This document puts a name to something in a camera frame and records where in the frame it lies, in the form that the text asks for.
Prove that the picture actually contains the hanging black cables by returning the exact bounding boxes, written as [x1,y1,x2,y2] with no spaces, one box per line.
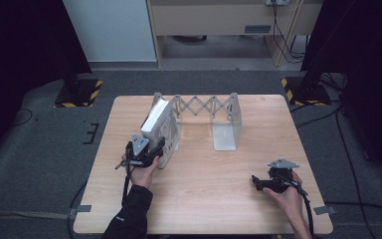
[271,2,309,65]

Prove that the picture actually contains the black curtain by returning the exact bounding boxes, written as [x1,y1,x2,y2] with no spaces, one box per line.
[300,0,382,180]
[0,0,93,167]

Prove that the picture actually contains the left hand-held gripper cable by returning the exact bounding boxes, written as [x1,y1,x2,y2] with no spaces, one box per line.
[114,158,137,207]

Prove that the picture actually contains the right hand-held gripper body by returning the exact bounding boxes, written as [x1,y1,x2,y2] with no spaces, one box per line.
[266,157,301,194]

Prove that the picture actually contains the right hand-held gripper cable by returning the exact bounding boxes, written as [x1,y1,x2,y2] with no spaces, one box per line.
[280,172,315,238]

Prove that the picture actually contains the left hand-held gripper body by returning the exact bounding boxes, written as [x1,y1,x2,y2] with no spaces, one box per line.
[124,132,155,168]

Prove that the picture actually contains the person's right hand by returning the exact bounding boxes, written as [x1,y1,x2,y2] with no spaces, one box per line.
[262,170,304,218]

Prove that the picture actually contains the black tape floor mark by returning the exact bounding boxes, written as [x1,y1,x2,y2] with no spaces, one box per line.
[82,122,100,145]

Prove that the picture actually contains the black stand base striped edge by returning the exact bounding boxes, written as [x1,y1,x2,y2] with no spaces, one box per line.
[281,76,332,108]
[54,77,104,109]

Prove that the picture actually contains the grey tape piece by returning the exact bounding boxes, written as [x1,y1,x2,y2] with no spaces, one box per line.
[312,205,338,216]
[69,204,93,217]

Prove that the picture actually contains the person's left hand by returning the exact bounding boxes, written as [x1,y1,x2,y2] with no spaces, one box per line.
[121,151,160,190]

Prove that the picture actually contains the white cabinet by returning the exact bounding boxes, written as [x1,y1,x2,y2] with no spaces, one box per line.
[62,0,158,64]

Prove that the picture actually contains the expandable metal bookend rack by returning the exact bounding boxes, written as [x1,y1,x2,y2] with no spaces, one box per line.
[151,92,243,152]

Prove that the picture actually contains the white book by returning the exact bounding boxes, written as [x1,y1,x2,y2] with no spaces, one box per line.
[139,98,181,169]

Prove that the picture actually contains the black floor cable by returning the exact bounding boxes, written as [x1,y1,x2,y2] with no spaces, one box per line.
[12,108,34,127]
[66,180,88,239]
[289,74,382,239]

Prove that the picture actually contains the hand-held gripper cable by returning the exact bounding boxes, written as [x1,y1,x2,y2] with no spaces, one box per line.
[114,158,137,207]
[280,172,315,238]

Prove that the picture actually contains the wooden office desk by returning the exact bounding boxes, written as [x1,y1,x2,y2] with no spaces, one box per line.
[146,0,325,69]

